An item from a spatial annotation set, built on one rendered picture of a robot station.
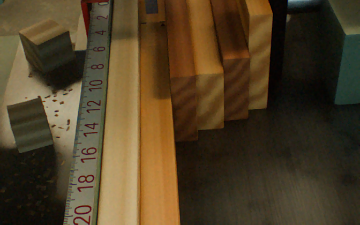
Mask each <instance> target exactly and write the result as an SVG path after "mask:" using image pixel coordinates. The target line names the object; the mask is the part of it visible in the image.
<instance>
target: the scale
mask: <svg viewBox="0 0 360 225"><path fill-rule="evenodd" d="M109 10H110V0H109V2H101V3H92V11H91V20H90V25H89V35H88V43H87V48H86V57H85V66H84V75H83V80H82V89H81V98H80V106H79V111H78V120H77V128H76V138H75V143H74V147H73V157H72V165H71V175H70V183H69V188H68V193H67V202H66V211H65V215H64V224H63V225H92V216H93V202H94V195H95V181H96V167H97V159H98V145H99V138H100V124H101V110H102V96H103V81H104V67H105V60H106V53H107V38H108V25H109Z"/></svg>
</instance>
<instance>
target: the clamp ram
mask: <svg viewBox="0 0 360 225"><path fill-rule="evenodd" d="M321 1H322V0H268V2H269V5H270V8H271V11H272V13H273V15H272V33H271V53H270V63H269V81H268V82H270V81H280V80H282V69H283V55H284V40H285V33H286V24H287V15H288V14H291V13H307V12H319V10H320V8H321Z"/></svg>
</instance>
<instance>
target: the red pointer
mask: <svg viewBox="0 0 360 225"><path fill-rule="evenodd" d="M101 2H109V0H81V1H80V5H81V11H82V14H83V18H84V24H85V30H86V36H87V40H88V33H89V23H90V19H91V14H90V9H89V6H88V4H89V3H101Z"/></svg>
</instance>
